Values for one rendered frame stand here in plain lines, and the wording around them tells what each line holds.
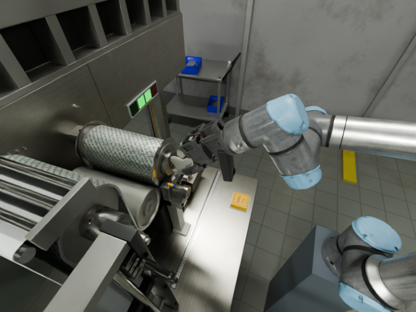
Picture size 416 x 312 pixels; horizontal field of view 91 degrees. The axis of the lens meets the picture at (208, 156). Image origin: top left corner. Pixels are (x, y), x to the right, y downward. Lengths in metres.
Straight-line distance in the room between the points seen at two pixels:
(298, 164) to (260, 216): 1.58
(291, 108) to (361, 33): 2.18
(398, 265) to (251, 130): 0.44
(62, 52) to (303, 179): 0.71
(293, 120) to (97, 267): 0.35
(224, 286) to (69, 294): 0.59
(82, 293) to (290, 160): 0.37
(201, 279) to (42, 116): 0.70
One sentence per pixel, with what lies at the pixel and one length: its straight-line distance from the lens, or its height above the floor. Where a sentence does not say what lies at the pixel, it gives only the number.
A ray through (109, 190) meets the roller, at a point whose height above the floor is 1.36.
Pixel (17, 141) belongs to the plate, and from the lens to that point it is 0.72.
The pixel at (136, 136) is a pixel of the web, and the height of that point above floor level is 1.31.
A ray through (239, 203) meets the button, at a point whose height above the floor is 0.92.
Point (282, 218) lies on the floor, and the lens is 2.03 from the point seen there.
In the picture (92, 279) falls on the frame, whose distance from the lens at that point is 0.30.
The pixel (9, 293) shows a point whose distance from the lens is 0.93.
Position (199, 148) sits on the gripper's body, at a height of 1.38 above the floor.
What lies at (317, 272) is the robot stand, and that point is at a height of 0.90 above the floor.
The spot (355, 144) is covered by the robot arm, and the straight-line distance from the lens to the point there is 0.53.
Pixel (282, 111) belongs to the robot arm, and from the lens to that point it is 0.38.
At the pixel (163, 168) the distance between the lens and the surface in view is 0.60.
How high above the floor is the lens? 1.70
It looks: 46 degrees down
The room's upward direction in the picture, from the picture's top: straight up
